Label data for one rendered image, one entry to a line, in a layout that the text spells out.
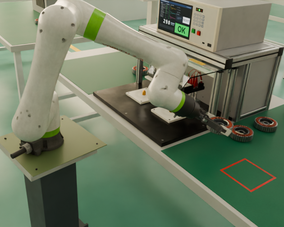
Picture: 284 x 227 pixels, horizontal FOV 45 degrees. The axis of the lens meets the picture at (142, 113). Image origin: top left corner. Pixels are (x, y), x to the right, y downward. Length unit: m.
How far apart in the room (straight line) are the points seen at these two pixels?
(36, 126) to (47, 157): 0.23
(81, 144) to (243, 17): 0.98
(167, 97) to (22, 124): 0.54
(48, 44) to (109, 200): 1.45
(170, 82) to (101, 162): 1.53
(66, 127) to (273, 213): 0.98
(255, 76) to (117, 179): 1.26
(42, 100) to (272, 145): 1.06
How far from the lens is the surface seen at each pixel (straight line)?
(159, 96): 1.26
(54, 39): 1.12
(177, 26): 1.83
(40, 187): 1.57
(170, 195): 2.43
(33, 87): 1.22
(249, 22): 1.81
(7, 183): 2.61
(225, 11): 1.65
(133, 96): 1.92
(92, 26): 1.26
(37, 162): 1.45
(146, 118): 1.72
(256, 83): 1.86
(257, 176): 1.47
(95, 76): 2.27
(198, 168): 1.43
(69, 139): 1.58
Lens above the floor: 1.59
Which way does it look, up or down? 28 degrees down
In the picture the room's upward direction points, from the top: 3 degrees clockwise
